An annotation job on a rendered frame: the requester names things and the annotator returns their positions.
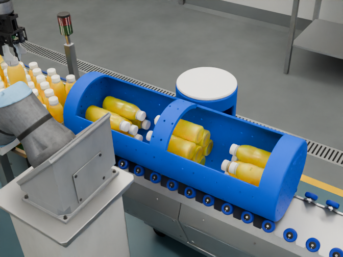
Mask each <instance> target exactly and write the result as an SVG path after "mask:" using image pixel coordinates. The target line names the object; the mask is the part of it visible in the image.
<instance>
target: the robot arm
mask: <svg viewBox="0 0 343 257"><path fill-rule="evenodd" d="M16 18H18V14H17V13H14V7H13V3H12V0H0V55H1V57H2V58H3V60H4V61H5V62H6V64H7V65H8V66H10V67H11V62H10V61H14V56H13V55H12V54H11V53H10V51H9V47H12V48H13V49H14V52H15V56H16V57H18V61H20V60H21V54H26V53H27V51H26V49H25V48H23V47H22V46H21V45H20V43H24V42H25V40H28V39H27V34H26V30H25V27H21V26H19V25H17V21H16ZM23 31H24V33H25V37H24V34H23ZM4 43H5V44H8V45H9V46H7V45H4ZM75 137H76V135H75V134H74V133H73V132H72V131H71V130H70V129H68V128H67V127H65V126H64V125H62V124H61V123H59V122H58V121H56V120H55V119H54V117H53V116H52V115H51V114H50V112H49V111H48V110H47V109H46V107H45V106H44V105H43V104H42V102H41V101H40V100H39V99H38V97H37V96H36V95H35V94H34V93H33V91H32V89H31V88H29V87H28V85H27V84H26V83H25V82H23V81H19V82H16V83H15V84H13V85H11V86H9V87H8V88H6V89H4V90H3V91H1V92H0V147H4V146H6V145H8V144H10V143H12V142H13V141H15V140H16V138H17V139H18V140H19V141H20V143H21V144H22V145H23V148H24V151H25V153H26V155H27V158H28V161H29V163H30V164H31V166H32V167H33V168H34V169H35V168H36V167H38V166H39V165H40V164H42V163H43V162H44V161H46V160H47V159H48V158H50V157H51V156H52V155H54V154H55V153H56V152H58V151H59V150H60V149H61V148H63V147H64V146H65V145H66V144H68V143H69V142H70V141H71V140H72V139H74V138H75Z"/></svg>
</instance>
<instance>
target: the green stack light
mask: <svg viewBox="0 0 343 257"><path fill-rule="evenodd" d="M59 30H60V34H61V35H63V36H67V35H71V34H72V33H73V28H72V23H71V24H70V25H67V26H60V25H59Z"/></svg>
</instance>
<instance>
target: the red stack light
mask: <svg viewBox="0 0 343 257"><path fill-rule="evenodd" d="M57 19H58V24H59V25H60V26H67V25H70V24H71V16H69V17H67V18H59V17H57Z"/></svg>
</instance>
